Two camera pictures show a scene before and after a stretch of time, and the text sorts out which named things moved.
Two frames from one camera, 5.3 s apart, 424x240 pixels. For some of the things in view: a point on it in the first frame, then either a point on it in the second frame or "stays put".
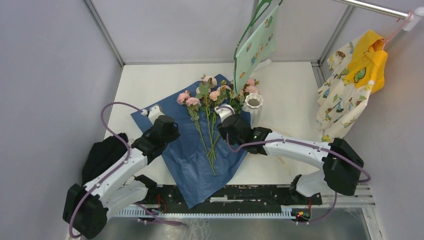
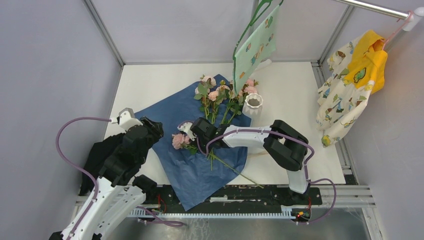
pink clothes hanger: (398, 30) stays put
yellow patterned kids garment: (355, 68) stays put
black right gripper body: (233, 141) -> (202, 143)
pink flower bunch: (215, 97) stays put
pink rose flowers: (192, 104) -> (181, 141)
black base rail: (242, 196) stays put
